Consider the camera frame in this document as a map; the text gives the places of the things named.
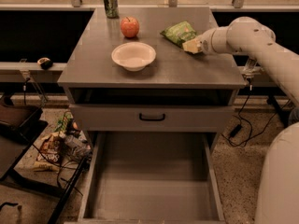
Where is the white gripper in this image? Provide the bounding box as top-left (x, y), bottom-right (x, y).
top-left (182, 28), bottom-right (216, 55)

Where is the green jalapeno chip bag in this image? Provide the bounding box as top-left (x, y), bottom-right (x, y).
top-left (161, 21), bottom-right (197, 48)

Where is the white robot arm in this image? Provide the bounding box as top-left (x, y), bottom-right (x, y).
top-left (183, 17), bottom-right (299, 224)

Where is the grey drawer cabinet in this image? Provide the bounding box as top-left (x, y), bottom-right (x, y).
top-left (58, 7), bottom-right (245, 146)

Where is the open grey bottom drawer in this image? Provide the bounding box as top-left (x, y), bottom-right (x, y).
top-left (66, 132), bottom-right (226, 224)

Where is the green snack bag on floor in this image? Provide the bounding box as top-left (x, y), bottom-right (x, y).
top-left (55, 111), bottom-right (73, 133)

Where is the brown snack bag on floor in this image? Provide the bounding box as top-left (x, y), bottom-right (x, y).
top-left (34, 133), bottom-right (63, 172)

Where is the clear water bottle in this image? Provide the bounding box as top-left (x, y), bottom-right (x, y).
top-left (243, 58), bottom-right (257, 77)

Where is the white bowl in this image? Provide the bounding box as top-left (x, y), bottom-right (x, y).
top-left (111, 42), bottom-right (156, 72)

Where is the red apple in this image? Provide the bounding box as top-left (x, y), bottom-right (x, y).
top-left (121, 17), bottom-right (139, 38)

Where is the green soda can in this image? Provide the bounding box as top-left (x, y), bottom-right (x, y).
top-left (103, 0), bottom-right (119, 19)

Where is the black yellow tape measure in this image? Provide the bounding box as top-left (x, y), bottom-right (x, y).
top-left (37, 57), bottom-right (53, 70)

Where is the crumpled plastic bottle on floor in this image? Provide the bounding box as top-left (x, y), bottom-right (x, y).
top-left (59, 133), bottom-right (91, 161)

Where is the black power cable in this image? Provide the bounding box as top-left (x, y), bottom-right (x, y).
top-left (221, 79), bottom-right (292, 148)

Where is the closed drawer with black handle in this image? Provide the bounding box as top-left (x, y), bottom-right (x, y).
top-left (69, 105), bottom-right (234, 133)

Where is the black cart frame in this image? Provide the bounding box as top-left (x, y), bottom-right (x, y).
top-left (0, 95), bottom-right (85, 224)

